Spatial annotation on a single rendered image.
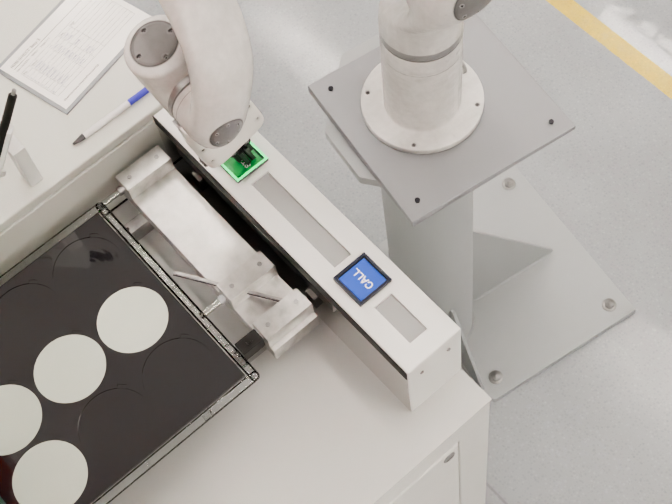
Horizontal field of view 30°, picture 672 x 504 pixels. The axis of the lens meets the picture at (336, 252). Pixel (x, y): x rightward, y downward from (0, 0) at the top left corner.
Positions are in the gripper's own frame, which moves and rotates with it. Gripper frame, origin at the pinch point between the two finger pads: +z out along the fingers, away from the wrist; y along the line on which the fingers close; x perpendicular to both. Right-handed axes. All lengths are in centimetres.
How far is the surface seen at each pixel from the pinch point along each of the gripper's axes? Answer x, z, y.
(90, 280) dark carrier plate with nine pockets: 3.1, 2.5, -28.0
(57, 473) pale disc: -17, -2, -47
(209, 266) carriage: -5.9, 7.3, -14.6
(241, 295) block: -13.7, 5.4, -14.0
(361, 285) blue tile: -26.6, 1.6, -1.5
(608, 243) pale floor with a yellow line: -16, 111, 48
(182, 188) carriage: 7.0, 8.4, -9.7
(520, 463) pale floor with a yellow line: -38, 101, 0
